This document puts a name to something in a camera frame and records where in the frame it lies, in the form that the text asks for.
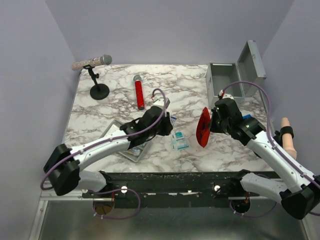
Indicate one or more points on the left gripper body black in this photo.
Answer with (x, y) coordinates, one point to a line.
(163, 129)

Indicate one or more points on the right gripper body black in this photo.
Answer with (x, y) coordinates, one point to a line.
(217, 124)

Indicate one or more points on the small sachet packet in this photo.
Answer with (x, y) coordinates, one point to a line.
(173, 120)

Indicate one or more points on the teal white wipe packet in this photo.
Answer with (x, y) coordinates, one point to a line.
(178, 141)

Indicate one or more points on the red first aid pouch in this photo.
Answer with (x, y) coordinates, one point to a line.
(203, 128)

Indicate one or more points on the cotton swabs bag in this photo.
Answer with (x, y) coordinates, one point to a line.
(134, 151)

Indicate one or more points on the grey plastic divided tray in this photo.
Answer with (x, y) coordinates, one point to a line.
(114, 125)

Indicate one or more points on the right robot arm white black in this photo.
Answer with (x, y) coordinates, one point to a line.
(298, 192)

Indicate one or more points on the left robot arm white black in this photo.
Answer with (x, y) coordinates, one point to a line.
(64, 166)

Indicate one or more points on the grey metal medicine case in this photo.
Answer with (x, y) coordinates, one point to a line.
(249, 67)

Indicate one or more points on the blue white small box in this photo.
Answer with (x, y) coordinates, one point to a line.
(248, 116)

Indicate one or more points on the red glitter microphone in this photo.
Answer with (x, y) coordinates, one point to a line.
(139, 92)

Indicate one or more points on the beige microphone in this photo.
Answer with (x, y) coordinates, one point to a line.
(287, 135)

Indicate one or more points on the black microphone stand left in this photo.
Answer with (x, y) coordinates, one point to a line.
(98, 91)

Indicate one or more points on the silver glitter microphone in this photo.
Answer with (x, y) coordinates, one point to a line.
(93, 62)

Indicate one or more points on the black mounting rail base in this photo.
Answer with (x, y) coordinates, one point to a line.
(168, 189)

